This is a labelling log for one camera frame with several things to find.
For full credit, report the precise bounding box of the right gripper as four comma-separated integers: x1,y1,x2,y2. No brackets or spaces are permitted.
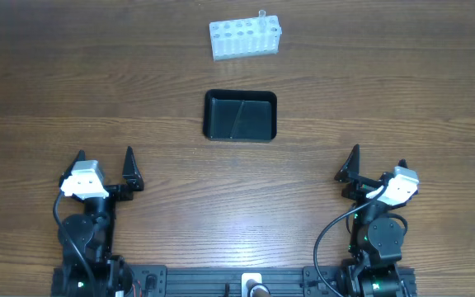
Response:
334,144,410,203

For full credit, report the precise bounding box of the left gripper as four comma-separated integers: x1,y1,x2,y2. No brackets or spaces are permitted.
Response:
58,145,145,203

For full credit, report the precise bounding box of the black tray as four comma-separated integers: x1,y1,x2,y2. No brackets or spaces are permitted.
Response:
202,88,279,144

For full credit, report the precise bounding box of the white test tube rack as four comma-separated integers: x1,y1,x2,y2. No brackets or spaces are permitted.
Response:
209,15,283,62

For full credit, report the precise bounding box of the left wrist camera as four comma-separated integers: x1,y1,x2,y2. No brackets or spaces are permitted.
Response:
59,159,111,201

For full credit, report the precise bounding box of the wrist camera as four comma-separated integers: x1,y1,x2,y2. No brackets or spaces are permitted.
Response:
364,165,421,207
59,159,111,201

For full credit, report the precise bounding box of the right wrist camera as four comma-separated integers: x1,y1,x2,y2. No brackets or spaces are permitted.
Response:
364,165,421,207

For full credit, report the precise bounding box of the black cable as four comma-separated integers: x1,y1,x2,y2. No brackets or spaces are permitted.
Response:
313,185,389,297
52,190,98,297

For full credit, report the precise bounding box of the mounting rail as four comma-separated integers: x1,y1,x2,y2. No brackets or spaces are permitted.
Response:
51,264,418,297

